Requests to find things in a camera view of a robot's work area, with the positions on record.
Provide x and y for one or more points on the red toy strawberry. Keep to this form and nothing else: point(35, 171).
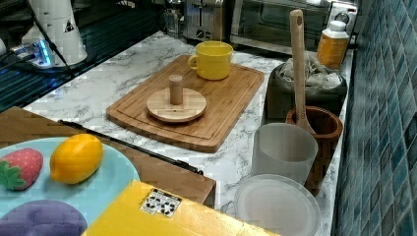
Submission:
point(20, 168)

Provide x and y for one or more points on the brown wooden utensil holder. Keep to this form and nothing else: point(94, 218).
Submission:
point(328, 129)

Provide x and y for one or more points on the yellow ceramic mug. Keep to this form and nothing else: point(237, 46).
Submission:
point(212, 60)

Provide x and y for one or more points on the yellow toy lemon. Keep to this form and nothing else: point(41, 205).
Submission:
point(75, 159)

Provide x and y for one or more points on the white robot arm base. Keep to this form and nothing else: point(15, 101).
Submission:
point(54, 40)

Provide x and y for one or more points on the glass jar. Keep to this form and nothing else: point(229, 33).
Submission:
point(171, 22)

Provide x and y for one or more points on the pile of tea bags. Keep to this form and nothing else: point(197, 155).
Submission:
point(317, 76)

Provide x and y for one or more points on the stainless toaster oven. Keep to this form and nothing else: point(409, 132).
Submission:
point(265, 24)

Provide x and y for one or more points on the yellow cardboard box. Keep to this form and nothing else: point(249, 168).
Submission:
point(143, 210)

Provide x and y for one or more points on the wooden spoon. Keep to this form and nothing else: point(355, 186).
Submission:
point(298, 52)

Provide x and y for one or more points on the light blue plate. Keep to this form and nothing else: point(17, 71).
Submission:
point(90, 197)

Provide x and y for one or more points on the orange bottle with white cap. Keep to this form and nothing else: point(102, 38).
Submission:
point(332, 45)

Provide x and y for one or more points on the silver toaster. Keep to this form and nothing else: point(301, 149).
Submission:
point(206, 20)

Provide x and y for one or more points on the round wooden lid with knob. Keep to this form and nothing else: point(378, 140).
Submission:
point(176, 104)

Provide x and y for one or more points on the frosted plastic cup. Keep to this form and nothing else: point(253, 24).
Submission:
point(285, 150)

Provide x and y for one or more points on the bamboo cutting board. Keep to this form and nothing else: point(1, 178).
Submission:
point(226, 101)

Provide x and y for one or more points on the purple toy fruit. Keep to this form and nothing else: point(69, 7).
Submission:
point(43, 218)

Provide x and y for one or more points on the clear plastic round lid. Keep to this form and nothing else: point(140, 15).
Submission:
point(279, 205)

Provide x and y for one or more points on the black bowl container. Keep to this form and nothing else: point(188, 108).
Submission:
point(280, 97)

